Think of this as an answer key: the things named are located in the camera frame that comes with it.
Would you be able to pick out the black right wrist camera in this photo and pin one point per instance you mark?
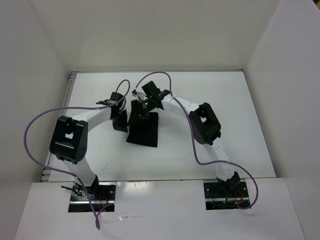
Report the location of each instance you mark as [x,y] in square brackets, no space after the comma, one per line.
[152,91]

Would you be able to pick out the grey aluminium table edge rail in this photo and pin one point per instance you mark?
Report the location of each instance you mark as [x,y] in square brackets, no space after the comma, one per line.
[58,128]

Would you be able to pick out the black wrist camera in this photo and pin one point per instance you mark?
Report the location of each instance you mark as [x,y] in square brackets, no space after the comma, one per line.
[116,99]
[152,91]

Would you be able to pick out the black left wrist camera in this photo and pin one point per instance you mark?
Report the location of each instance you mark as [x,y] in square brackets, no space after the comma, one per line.
[116,99]

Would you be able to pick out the black skirt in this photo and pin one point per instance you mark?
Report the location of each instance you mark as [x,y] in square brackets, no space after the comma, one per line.
[145,133]

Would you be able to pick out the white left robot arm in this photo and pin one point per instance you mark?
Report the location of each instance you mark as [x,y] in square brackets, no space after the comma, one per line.
[69,142]

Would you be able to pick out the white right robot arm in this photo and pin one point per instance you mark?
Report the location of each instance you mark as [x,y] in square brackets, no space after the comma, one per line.
[205,129]

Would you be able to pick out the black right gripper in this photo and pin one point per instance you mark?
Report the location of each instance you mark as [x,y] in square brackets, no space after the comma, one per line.
[136,113]

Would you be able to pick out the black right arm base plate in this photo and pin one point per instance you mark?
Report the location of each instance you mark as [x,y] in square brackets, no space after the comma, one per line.
[216,199]

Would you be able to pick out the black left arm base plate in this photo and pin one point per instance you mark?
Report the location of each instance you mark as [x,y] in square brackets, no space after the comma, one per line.
[104,201]

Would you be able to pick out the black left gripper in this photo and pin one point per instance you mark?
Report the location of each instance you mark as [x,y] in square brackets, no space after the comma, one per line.
[122,126]

